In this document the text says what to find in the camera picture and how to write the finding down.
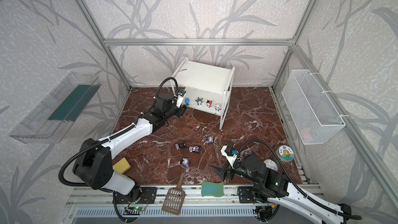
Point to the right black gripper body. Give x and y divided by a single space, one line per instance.
230 172

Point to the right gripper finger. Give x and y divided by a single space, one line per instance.
228 176
219 171

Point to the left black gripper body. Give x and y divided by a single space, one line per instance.
180 110

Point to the small grey bunny figure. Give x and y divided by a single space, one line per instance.
199 101

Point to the red hat Doraemon figure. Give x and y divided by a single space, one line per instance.
209 103

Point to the purple dress Kuromi figure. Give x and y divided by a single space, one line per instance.
209 139

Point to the purple bat Kuromi figure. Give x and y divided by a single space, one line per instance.
194 149

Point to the white hooded Doraemon figure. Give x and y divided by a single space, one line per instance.
218 107

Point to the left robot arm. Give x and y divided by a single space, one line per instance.
92 165

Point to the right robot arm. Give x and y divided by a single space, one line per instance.
272 186

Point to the white two-tier metal shelf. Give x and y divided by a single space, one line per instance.
207 82

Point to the green wavy sponge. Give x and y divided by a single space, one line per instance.
210 189

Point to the black Kuromi figure lying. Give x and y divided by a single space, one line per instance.
180 145

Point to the purple striped Kuromi figure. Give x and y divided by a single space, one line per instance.
185 162

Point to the silver tin can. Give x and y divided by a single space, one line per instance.
271 164

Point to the brown plastic litter scoop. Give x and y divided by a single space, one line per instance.
174 198

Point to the round tape roll cartoon label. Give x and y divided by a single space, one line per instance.
285 154

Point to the yellow green sponge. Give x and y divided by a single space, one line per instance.
121 166

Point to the small circuit board with LED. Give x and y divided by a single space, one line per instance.
135 210

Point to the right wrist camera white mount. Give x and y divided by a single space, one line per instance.
232 156

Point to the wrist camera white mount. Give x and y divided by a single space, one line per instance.
180 97
232 156

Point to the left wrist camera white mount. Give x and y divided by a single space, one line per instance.
180 97

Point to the white wire mesh basket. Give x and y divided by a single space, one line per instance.
314 115

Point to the clear plastic wall tray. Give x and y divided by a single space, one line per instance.
49 122

